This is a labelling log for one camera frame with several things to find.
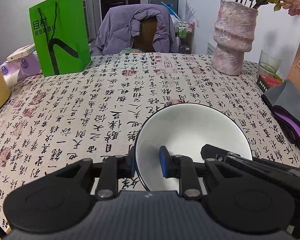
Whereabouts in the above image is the green paper bag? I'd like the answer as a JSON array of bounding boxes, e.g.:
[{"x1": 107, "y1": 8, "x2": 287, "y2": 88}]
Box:
[{"x1": 29, "y1": 0, "x2": 92, "y2": 77}]

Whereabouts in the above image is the grey and purple cloth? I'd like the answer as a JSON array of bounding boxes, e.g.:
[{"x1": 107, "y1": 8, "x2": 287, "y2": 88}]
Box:
[{"x1": 261, "y1": 79, "x2": 300, "y2": 155}]

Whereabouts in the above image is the grey interior door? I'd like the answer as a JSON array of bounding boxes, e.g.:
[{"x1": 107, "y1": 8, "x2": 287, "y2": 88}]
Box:
[{"x1": 79, "y1": 0, "x2": 102, "y2": 40}]

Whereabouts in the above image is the purple padded jacket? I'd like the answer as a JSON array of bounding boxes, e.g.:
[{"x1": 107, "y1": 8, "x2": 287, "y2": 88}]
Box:
[{"x1": 96, "y1": 4, "x2": 178, "y2": 55}]

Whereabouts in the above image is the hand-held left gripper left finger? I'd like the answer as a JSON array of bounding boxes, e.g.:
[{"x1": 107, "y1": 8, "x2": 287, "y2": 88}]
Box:
[{"x1": 55, "y1": 152, "x2": 136, "y2": 200}]

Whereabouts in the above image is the calligraphy print tablecloth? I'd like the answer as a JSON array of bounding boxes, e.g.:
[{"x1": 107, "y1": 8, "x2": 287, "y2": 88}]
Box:
[{"x1": 0, "y1": 52, "x2": 300, "y2": 230}]

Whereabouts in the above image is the blue plastic bag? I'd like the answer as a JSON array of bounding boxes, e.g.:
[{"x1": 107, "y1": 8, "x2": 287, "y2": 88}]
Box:
[{"x1": 161, "y1": 2, "x2": 178, "y2": 15}]

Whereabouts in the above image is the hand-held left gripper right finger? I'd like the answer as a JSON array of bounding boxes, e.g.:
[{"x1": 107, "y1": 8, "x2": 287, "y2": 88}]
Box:
[{"x1": 160, "y1": 145, "x2": 240, "y2": 200}]

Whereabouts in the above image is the flat white box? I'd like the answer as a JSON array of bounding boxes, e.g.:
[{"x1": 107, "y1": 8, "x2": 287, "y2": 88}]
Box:
[{"x1": 7, "y1": 44, "x2": 37, "y2": 62}]

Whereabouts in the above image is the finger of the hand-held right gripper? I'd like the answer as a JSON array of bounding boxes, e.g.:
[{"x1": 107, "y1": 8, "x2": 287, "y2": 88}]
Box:
[{"x1": 201, "y1": 144, "x2": 255, "y2": 165}]

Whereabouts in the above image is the small red and black box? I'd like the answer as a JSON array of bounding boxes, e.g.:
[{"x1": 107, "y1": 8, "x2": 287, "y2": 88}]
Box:
[{"x1": 256, "y1": 74, "x2": 284, "y2": 92}]

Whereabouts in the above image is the purple tissue pack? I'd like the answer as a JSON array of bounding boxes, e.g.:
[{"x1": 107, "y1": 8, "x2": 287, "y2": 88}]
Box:
[{"x1": 0, "y1": 51, "x2": 43, "y2": 85}]

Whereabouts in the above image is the white black-rimmed bowl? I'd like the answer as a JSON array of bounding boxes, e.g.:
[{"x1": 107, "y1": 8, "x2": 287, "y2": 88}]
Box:
[{"x1": 134, "y1": 103, "x2": 253, "y2": 192}]

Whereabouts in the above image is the storage cart with bottles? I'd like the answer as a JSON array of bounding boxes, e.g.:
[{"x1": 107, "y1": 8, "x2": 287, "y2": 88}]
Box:
[{"x1": 175, "y1": 21, "x2": 195, "y2": 54}]

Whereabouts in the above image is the wooden chair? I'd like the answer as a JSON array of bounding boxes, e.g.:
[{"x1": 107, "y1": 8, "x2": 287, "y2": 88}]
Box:
[{"x1": 132, "y1": 17, "x2": 158, "y2": 53}]

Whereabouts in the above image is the clear drinking glass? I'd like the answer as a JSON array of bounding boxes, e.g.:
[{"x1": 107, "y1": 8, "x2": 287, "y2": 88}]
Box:
[{"x1": 259, "y1": 49, "x2": 282, "y2": 77}]

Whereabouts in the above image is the pink ceramic vase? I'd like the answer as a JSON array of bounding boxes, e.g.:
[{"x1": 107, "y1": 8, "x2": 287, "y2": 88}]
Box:
[{"x1": 211, "y1": 0, "x2": 258, "y2": 76}]

